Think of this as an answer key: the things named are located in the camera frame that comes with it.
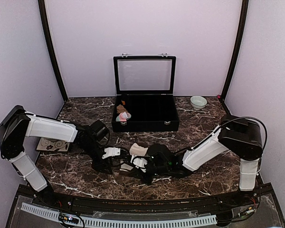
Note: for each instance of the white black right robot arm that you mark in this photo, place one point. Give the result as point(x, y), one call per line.
point(241, 135)

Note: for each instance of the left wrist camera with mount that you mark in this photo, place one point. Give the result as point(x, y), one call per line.
point(111, 152)

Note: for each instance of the small green circuit board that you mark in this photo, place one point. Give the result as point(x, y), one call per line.
point(67, 218)

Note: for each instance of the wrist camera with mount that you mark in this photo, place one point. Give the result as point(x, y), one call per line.
point(111, 152)
point(139, 162)

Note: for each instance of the beige and brown sock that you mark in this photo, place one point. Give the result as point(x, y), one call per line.
point(126, 168)

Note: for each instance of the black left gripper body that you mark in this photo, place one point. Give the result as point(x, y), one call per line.
point(90, 149)

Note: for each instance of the black corner post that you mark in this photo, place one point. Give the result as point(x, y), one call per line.
point(50, 49)
point(236, 49)

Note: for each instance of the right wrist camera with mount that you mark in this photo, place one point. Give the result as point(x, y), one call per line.
point(139, 162)

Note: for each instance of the black right corner post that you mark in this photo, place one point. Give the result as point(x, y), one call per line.
point(236, 49)

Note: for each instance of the beige rolled sock in box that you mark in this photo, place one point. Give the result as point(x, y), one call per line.
point(120, 109)

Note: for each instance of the black left corner post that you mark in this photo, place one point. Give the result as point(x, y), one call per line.
point(50, 49)

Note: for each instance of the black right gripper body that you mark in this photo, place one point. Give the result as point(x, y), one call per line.
point(161, 169)

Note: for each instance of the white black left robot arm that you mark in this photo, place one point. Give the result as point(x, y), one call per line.
point(20, 124)

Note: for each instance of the black front rail frame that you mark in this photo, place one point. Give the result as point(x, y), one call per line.
point(259, 209)

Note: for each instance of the white slotted cable duct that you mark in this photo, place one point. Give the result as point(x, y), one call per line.
point(123, 222)

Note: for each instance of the black compartment storage box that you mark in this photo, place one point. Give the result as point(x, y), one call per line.
point(150, 113)

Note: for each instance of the glass-panel black box lid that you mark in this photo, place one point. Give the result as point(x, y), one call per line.
point(144, 75)

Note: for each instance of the pink patterned sock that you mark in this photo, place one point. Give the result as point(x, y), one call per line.
point(123, 117)

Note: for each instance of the floral square ceramic plate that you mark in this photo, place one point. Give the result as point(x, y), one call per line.
point(52, 145)

